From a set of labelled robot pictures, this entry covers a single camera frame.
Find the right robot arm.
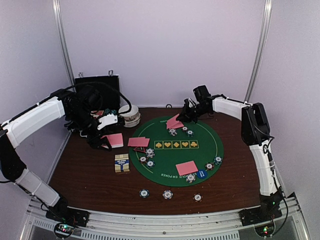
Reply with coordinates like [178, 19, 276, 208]
[176, 94, 283, 221]

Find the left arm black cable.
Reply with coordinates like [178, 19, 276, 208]
[67, 81, 133, 115]

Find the teal poker chip stack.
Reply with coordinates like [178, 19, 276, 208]
[139, 189, 150, 198]

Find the red triangular all-in button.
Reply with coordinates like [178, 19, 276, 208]
[133, 146, 146, 153]

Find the card deck in case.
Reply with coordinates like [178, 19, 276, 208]
[90, 110, 104, 118]

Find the white scalloped ceramic dish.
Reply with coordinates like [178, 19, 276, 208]
[123, 113, 141, 128]

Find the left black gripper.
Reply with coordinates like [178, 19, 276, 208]
[68, 107, 112, 151]

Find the front aluminium rail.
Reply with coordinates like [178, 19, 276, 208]
[18, 192, 310, 240]

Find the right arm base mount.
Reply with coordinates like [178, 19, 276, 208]
[238, 207, 283, 227]

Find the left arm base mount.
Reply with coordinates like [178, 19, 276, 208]
[45, 208, 90, 227]

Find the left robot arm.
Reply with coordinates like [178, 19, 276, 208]
[0, 88, 118, 222]

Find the aluminium frame post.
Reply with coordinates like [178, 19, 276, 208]
[244, 0, 273, 103]
[52, 0, 75, 86]

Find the red playing card deck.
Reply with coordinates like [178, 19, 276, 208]
[101, 133, 124, 149]

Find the green round poker mat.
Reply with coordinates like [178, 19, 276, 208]
[129, 116, 224, 187]

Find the gold striped card box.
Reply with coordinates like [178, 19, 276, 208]
[114, 153, 130, 173]

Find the black poker chip case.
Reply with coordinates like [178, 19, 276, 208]
[74, 75, 121, 112]

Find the brown poker chip stack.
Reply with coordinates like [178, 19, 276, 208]
[193, 193, 203, 202]

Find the teal chip row in case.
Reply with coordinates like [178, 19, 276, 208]
[103, 108, 117, 116]

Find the left aluminium frame post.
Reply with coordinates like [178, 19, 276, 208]
[52, 0, 75, 86]

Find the card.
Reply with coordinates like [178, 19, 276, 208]
[127, 137, 146, 147]
[166, 121, 184, 129]
[166, 113, 181, 129]
[139, 138, 150, 148]
[175, 160, 198, 176]

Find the blue white poker chip stack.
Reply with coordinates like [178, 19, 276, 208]
[162, 190, 174, 200]

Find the white ceramic bowl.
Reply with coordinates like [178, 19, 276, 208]
[118, 104, 139, 122]

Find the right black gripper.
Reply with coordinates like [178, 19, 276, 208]
[177, 102, 210, 123]

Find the blue small blind button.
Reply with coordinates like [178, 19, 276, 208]
[196, 169, 208, 179]

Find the right aluminium frame post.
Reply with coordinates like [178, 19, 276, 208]
[244, 0, 273, 103]

